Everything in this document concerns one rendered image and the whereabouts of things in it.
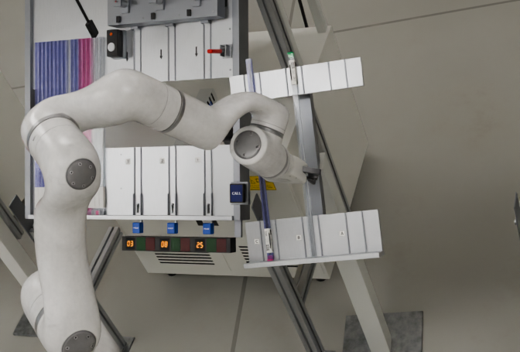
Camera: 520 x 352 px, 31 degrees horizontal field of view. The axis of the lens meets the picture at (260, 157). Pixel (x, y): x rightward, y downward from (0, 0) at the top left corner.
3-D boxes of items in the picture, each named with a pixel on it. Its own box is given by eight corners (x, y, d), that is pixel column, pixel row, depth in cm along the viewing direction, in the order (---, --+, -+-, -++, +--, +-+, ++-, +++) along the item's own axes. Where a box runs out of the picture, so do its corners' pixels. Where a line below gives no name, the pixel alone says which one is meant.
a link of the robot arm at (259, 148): (258, 132, 206) (245, 172, 205) (237, 116, 194) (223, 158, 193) (292, 141, 203) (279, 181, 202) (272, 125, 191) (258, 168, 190)
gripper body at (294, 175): (248, 176, 207) (265, 186, 217) (292, 179, 203) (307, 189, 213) (252, 143, 208) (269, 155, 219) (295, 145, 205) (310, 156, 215)
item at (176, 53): (241, 78, 253) (234, 76, 248) (42, 90, 279) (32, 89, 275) (241, -42, 254) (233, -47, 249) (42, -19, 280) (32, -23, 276)
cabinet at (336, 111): (334, 291, 312) (282, 162, 272) (153, 284, 340) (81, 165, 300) (371, 154, 354) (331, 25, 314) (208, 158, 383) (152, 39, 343)
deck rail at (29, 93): (42, 217, 278) (30, 218, 273) (37, 217, 279) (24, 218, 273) (42, -19, 280) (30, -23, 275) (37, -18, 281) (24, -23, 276)
